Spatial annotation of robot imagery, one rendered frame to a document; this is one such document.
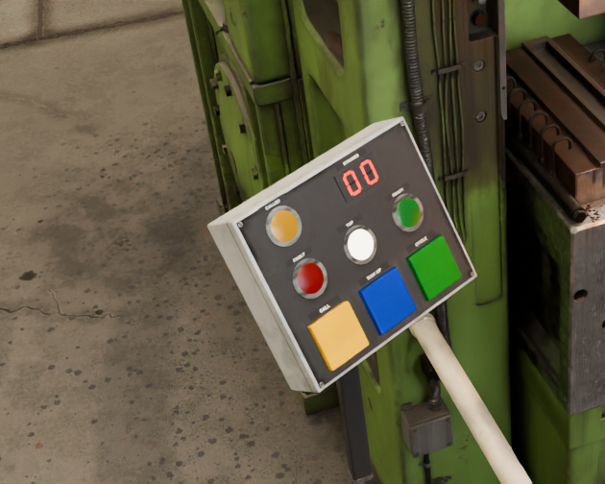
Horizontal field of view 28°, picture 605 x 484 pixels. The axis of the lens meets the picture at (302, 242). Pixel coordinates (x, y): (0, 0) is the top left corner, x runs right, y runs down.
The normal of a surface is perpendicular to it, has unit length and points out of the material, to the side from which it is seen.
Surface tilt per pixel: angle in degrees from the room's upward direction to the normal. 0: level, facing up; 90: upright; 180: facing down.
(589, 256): 90
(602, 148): 0
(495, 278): 90
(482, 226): 90
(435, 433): 90
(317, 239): 60
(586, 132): 0
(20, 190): 0
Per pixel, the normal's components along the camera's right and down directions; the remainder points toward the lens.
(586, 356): 0.29, 0.56
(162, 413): -0.12, -0.78
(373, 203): 0.51, -0.05
